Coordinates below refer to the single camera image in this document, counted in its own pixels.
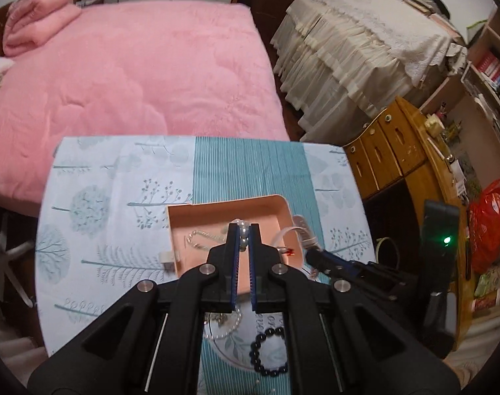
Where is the beige strap smart watch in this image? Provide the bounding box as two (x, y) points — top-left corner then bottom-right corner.
(271, 215), (321, 257)

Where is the long pearl necklace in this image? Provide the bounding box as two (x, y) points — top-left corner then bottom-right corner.
(203, 218), (252, 342)

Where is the peach open jewelry box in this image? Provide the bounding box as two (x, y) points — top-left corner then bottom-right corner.
(158, 193), (305, 297)

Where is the round green rimmed stool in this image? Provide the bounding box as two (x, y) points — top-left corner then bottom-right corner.
(375, 237), (400, 268)

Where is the red plastic bag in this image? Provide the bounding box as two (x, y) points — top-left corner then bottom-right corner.
(468, 178), (500, 274)

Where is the wooden drawer desk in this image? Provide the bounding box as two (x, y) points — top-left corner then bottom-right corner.
(344, 97), (474, 351)

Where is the teal leaf print tablecloth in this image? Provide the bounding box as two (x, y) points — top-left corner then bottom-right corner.
(35, 134), (378, 395)

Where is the cream lace cloth cover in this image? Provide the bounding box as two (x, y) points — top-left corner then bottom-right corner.
(270, 0), (468, 145)

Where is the white bookshelf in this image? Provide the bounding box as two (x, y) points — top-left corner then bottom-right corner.
(461, 8), (500, 144)

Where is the pink bed blanket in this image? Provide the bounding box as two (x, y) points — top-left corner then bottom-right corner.
(0, 0), (288, 217)

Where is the folded pink quilt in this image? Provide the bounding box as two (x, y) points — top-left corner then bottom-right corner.
(3, 0), (81, 57)

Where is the silver chain necklace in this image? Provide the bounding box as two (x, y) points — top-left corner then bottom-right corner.
(185, 227), (229, 251)

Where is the black bead bracelet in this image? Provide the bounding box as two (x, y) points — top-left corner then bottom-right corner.
(248, 325), (290, 378)

